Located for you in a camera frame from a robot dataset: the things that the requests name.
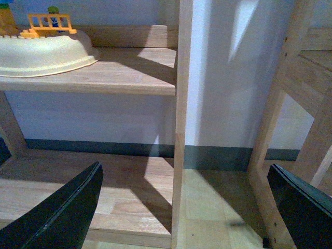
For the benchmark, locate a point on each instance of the small toy figure green hat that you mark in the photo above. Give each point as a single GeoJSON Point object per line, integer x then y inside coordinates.
{"type": "Point", "coordinates": [53, 10]}

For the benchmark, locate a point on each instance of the light wooden chair frame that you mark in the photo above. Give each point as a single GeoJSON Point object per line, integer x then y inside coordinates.
{"type": "Point", "coordinates": [304, 74]}

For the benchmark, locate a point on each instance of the yellow toy tower piece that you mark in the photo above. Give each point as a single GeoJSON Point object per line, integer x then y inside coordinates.
{"type": "Point", "coordinates": [8, 24]}

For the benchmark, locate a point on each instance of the cream toy island base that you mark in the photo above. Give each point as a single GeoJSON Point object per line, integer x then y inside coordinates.
{"type": "Point", "coordinates": [35, 57]}

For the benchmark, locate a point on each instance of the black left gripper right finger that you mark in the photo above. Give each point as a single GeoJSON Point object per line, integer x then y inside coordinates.
{"type": "Point", "coordinates": [305, 210]}

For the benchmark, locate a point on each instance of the light wooden shelf unit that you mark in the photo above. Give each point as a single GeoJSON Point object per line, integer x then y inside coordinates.
{"type": "Point", "coordinates": [125, 111]}

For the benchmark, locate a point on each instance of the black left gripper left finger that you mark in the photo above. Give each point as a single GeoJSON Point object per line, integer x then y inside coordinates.
{"type": "Point", "coordinates": [63, 219]}

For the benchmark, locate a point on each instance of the orange toy fence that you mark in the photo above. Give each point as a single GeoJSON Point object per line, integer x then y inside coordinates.
{"type": "Point", "coordinates": [48, 24]}

